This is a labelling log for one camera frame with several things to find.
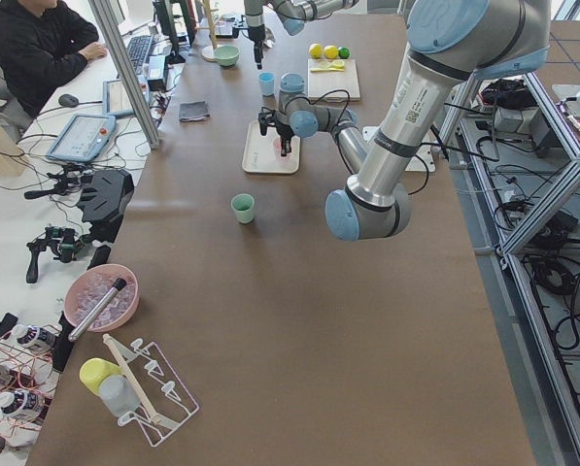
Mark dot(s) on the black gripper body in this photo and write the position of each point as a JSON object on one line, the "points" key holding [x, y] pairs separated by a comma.
{"points": [[285, 131], [256, 35]]}

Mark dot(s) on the light blue cup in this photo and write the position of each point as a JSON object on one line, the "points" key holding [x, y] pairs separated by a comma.
{"points": [[266, 82]]}

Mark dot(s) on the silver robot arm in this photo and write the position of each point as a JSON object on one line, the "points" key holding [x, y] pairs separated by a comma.
{"points": [[448, 42], [292, 14]]}

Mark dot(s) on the cream rabbit print tray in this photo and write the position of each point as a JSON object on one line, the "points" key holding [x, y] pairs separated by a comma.
{"points": [[262, 154]]}

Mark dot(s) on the green bowl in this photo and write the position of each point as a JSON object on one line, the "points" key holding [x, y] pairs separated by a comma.
{"points": [[226, 55]]}

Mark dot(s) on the wooden stand with base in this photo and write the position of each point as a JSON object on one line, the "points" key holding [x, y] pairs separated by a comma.
{"points": [[209, 53]]}

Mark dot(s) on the bamboo cutting board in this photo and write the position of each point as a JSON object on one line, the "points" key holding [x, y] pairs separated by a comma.
{"points": [[333, 87]]}

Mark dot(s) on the lower whole lemon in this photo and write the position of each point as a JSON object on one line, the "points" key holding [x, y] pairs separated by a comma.
{"points": [[315, 51]]}

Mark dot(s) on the whole lemon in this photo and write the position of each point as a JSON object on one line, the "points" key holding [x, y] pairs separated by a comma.
{"points": [[315, 51], [331, 52]]}

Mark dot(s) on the yellow plastic knife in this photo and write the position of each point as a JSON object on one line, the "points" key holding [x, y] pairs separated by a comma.
{"points": [[326, 70]]}

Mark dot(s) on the upper whole lemon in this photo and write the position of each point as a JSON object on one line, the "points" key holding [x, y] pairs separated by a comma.
{"points": [[331, 52]]}

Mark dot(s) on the mint green cup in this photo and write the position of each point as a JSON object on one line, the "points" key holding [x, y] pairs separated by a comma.
{"points": [[243, 207]]}

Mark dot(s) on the green lime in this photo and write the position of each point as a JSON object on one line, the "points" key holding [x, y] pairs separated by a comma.
{"points": [[344, 53]]}

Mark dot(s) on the grey folded cloth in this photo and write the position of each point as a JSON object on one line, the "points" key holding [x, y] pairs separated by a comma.
{"points": [[193, 111]]}

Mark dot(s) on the black keyboard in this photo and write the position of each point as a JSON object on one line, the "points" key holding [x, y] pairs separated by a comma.
{"points": [[138, 49]]}

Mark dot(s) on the black vr headset stand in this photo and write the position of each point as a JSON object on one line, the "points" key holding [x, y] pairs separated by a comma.
{"points": [[103, 202]]}

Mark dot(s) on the black computer mouse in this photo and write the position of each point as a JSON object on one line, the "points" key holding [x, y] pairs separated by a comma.
{"points": [[68, 101]]}

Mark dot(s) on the blue teach pendant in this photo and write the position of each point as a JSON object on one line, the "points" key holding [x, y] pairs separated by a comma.
{"points": [[82, 138]]}

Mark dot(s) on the person in black hoodie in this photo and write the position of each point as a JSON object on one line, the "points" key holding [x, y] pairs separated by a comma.
{"points": [[44, 45]]}

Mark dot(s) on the metal tube black cap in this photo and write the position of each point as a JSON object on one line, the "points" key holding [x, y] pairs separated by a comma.
{"points": [[97, 310]]}

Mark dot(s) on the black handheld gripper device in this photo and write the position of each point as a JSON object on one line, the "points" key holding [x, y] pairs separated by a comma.
{"points": [[64, 243]]}

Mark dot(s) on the pink bowl with ice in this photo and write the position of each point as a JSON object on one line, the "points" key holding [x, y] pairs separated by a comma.
{"points": [[93, 285]]}

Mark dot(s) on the yellow cup on rack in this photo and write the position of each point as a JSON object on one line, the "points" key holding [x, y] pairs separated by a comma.
{"points": [[95, 370]]}

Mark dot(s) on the clear cup on rack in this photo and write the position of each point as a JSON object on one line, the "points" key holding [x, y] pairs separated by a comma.
{"points": [[118, 395]]}

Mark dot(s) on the bottle with purple label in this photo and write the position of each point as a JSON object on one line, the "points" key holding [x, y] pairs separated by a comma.
{"points": [[34, 338]]}

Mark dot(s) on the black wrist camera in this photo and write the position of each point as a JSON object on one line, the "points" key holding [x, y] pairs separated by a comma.
{"points": [[266, 118]]}

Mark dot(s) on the aluminium frame post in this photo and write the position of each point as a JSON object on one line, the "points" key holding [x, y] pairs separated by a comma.
{"points": [[107, 23]]}

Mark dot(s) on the white wire cup rack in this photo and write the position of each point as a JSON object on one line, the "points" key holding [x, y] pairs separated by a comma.
{"points": [[165, 402]]}

